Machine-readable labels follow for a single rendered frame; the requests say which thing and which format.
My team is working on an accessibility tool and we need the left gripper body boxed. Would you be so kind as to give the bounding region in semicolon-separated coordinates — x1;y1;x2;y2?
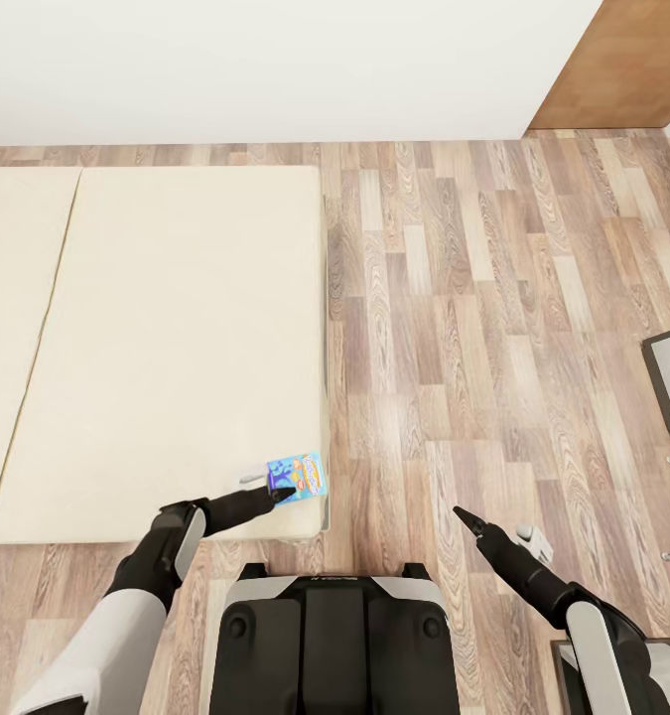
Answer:
222;486;273;529

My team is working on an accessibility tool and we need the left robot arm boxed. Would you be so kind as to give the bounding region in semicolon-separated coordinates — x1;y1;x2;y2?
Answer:
10;462;297;715

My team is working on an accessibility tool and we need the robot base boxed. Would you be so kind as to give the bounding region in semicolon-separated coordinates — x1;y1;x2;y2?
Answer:
208;563;461;715

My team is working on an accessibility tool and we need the board game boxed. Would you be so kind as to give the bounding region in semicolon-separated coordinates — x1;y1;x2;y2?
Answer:
265;451;328;503

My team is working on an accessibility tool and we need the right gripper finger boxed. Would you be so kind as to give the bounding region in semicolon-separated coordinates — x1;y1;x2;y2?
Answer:
454;505;491;542

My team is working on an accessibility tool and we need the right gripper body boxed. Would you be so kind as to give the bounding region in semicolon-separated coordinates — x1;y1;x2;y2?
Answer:
477;522;548;602

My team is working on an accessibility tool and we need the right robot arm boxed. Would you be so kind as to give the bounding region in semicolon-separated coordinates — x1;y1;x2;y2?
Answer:
454;505;670;715

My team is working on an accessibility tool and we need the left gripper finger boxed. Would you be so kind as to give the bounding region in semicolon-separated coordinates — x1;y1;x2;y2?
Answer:
269;487;297;512

